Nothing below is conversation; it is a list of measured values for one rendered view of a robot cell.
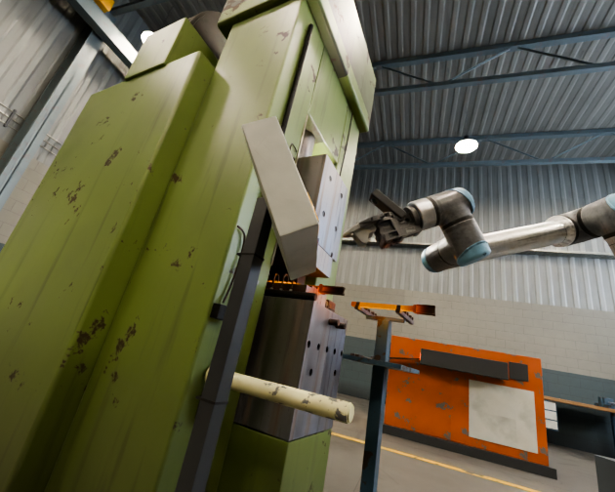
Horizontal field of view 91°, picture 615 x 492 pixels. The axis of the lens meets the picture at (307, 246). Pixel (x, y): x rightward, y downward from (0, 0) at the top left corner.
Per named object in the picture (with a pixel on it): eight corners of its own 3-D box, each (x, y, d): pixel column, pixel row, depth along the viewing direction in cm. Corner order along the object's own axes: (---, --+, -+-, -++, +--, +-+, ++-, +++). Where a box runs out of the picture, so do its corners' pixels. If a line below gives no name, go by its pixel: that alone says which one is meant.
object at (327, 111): (337, 163, 180) (348, 103, 196) (308, 112, 147) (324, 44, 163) (275, 171, 201) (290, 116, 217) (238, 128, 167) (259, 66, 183)
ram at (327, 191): (342, 267, 150) (352, 198, 164) (310, 235, 118) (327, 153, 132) (272, 265, 169) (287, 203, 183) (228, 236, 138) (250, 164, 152)
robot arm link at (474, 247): (473, 263, 91) (455, 226, 94) (502, 252, 80) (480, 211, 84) (448, 272, 89) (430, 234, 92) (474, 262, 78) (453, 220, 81)
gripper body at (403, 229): (385, 241, 80) (425, 226, 82) (372, 214, 83) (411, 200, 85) (379, 250, 88) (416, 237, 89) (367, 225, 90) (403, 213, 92)
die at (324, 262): (329, 278, 136) (333, 258, 139) (310, 263, 119) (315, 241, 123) (255, 273, 155) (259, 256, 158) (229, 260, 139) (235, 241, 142)
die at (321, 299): (323, 311, 130) (327, 293, 133) (304, 301, 114) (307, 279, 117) (247, 303, 150) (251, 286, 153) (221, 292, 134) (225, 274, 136)
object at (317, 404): (353, 426, 71) (356, 400, 73) (346, 428, 67) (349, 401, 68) (215, 384, 91) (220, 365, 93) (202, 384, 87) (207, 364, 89)
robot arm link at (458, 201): (482, 210, 83) (466, 179, 85) (442, 224, 82) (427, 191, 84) (465, 222, 92) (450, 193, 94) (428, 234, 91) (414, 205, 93)
